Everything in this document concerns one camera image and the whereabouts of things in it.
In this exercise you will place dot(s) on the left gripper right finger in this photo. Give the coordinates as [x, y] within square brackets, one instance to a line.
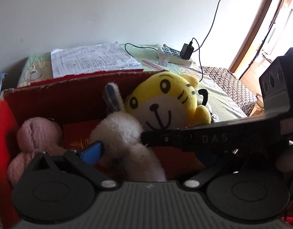
[202, 178]

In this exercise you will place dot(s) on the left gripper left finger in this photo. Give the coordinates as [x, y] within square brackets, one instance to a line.
[84, 161]

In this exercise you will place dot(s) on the pink plush toy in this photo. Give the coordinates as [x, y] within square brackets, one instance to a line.
[35, 135]

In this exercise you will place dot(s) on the white rabbit plush toy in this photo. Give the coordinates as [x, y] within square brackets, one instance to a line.
[120, 134]

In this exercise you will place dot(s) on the yellow tiger plush toy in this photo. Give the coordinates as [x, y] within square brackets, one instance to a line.
[167, 101]

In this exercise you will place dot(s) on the green plush toy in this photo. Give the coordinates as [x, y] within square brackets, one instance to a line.
[203, 99]

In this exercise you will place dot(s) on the person's right hand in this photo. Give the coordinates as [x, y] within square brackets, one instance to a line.
[285, 163]

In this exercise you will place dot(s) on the small red booklet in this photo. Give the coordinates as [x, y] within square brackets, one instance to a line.
[76, 135]

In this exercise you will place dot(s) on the metal bowl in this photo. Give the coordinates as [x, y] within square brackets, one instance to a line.
[259, 101]

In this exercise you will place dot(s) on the brown patterned cloth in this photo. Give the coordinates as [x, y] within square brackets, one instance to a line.
[233, 87]

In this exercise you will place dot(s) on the red cardboard box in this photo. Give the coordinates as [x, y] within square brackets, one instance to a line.
[78, 100]

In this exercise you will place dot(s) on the stack of printed papers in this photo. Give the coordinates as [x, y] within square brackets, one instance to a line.
[89, 59]

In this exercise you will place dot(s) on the cartoon print bed sheet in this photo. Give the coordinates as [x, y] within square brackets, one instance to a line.
[38, 68]

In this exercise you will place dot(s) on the black charger adapter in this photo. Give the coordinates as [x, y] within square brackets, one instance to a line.
[186, 51]

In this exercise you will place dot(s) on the white power strip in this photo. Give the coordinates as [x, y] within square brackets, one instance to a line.
[167, 55]

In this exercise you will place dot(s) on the pink candy wrapper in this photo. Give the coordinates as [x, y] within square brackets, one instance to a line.
[151, 65]

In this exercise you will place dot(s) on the wooden door frame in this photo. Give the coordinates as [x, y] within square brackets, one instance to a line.
[251, 35]

